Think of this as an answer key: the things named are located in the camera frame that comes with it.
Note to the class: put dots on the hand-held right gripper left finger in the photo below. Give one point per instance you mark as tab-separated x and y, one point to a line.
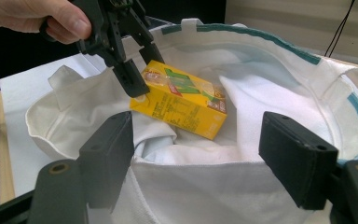
108	155

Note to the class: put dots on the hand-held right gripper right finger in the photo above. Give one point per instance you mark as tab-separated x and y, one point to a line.
298	158

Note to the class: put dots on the yellow juice box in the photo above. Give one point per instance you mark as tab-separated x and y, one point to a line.
183	109

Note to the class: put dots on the white tote bag coloured patches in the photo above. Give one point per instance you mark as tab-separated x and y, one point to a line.
199	186

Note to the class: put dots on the pale blue table mat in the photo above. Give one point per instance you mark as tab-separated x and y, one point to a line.
21	93

